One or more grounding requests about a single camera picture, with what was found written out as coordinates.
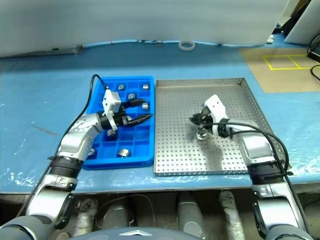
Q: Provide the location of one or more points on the grey power strip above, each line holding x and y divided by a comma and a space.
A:
72, 48

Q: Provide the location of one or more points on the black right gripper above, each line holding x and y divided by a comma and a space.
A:
205, 117

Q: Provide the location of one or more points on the blue plastic compartment tray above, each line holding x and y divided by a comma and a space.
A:
141, 150

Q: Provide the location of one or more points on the grey rounded cylinder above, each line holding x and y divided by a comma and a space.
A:
191, 212
115, 215

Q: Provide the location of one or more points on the small white box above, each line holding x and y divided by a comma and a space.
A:
270, 39

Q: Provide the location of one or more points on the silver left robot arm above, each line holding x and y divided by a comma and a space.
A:
75, 140

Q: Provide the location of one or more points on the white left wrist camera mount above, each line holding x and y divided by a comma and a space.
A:
110, 100

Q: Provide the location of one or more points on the black equipment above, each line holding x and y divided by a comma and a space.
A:
283, 27

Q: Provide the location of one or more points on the white backdrop board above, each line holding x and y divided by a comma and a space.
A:
150, 20

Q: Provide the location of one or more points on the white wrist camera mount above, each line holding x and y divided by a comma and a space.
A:
216, 105
110, 100

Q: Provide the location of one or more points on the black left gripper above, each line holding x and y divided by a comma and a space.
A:
122, 120

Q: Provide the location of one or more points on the brown cardboard mat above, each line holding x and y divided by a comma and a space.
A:
275, 80

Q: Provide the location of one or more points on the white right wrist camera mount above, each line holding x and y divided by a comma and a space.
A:
216, 105

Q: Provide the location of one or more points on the grey robot chest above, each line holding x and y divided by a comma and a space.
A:
140, 235

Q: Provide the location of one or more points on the foil wrapped pipe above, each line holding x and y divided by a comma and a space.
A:
231, 212
83, 215

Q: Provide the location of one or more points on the perforated steel tray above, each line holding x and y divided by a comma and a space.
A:
175, 150

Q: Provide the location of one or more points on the white upright panel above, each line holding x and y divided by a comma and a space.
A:
302, 22

